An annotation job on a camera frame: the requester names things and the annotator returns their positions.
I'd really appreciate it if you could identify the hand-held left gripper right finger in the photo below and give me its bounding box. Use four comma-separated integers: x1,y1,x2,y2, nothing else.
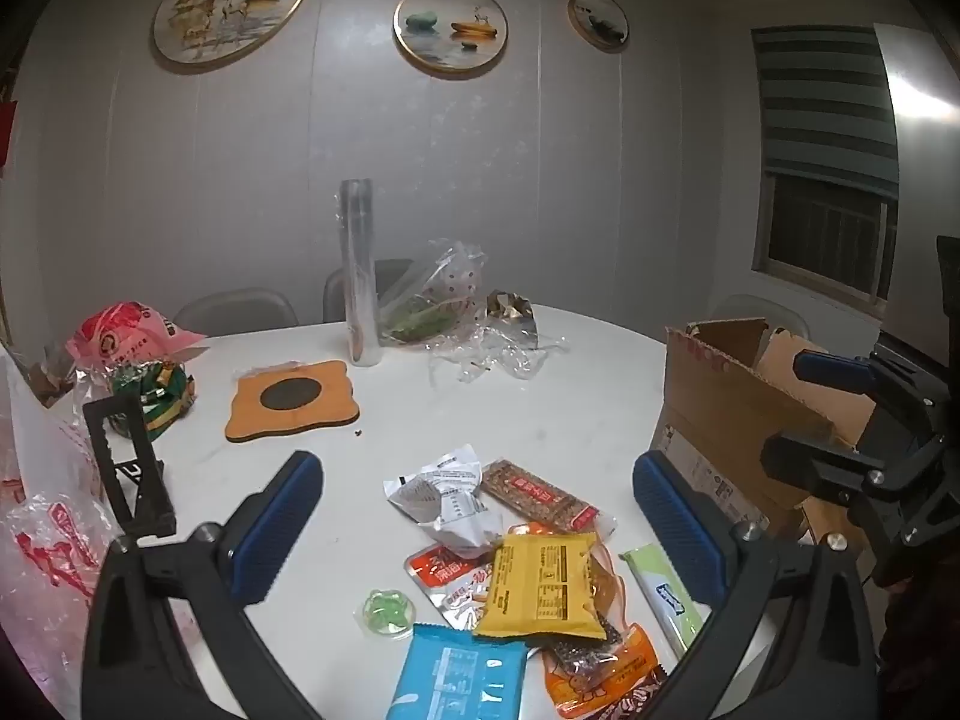
632,450,878,720

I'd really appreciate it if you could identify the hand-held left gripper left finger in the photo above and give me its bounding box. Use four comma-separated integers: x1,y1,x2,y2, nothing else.
81,450,325,720

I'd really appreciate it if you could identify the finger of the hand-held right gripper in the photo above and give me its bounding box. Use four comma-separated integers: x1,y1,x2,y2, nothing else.
793,349,950,428
760,429,942,545

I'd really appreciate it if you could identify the light green snack packet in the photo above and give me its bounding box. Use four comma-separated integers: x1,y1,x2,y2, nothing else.
619,544,710,661

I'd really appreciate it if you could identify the cardboard box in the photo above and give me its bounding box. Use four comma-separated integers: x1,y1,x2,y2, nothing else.
649,317,880,542

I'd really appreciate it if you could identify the green jelly cup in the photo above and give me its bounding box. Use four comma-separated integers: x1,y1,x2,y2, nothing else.
354,589,416,639

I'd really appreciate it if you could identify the brown red snack bar packet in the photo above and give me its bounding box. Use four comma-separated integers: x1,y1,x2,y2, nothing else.
480,459,618,541

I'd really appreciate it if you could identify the yellow snack packet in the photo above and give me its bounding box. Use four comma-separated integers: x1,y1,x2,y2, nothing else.
472,531,610,643

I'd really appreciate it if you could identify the white snack packet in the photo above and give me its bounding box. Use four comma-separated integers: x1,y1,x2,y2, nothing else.
384,444,505,560

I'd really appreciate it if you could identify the silver orange snack packet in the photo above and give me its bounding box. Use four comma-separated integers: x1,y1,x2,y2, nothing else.
406,544,500,631

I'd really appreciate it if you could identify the orange clear snack packet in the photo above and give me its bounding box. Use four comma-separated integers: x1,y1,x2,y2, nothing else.
541,540,670,720

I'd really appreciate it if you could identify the blue snack packet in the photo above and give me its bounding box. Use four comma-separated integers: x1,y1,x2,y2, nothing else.
385,622,529,720

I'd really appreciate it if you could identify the orange wooden coaster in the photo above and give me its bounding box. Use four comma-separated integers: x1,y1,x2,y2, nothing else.
225,360,361,445

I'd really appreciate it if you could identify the black phone stand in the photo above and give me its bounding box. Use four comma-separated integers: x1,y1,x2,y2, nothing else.
82,394,178,538

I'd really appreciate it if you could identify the window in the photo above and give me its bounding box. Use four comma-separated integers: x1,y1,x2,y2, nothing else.
752,169,898,317

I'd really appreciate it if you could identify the person's dark red clothing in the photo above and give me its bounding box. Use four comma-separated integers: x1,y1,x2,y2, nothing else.
870,574,960,698

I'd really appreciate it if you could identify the clear red-printed plastic bag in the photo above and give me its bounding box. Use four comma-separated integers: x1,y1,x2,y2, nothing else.
0,491,197,698

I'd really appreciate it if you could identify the white plastic bag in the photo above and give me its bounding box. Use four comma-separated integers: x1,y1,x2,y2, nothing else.
0,352,113,500

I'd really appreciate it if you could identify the crumpled clear plastic wrap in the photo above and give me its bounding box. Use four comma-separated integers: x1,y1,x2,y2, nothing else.
429,315,571,388

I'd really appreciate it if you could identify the pink plastic bag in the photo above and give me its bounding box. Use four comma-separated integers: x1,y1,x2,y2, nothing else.
66,301,209,377

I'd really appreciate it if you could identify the shiny grey panel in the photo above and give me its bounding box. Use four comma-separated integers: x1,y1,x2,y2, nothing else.
872,21,960,335

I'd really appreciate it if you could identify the clear bag with greens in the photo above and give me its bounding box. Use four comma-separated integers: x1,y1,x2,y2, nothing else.
377,238,485,347

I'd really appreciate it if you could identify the striped window blind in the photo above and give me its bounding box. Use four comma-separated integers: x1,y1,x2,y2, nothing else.
752,25,901,203

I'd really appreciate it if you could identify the clear plastic film roll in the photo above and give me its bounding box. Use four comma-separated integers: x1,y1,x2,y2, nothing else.
339,178,384,368

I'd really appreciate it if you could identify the small round wall picture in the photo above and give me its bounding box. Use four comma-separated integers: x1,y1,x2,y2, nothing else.
567,0,629,53

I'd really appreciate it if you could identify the medium round wall picture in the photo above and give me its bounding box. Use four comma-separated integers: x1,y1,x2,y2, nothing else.
393,0,509,77

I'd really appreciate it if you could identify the large round wall picture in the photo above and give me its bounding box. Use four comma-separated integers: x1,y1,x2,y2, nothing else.
152,0,313,74

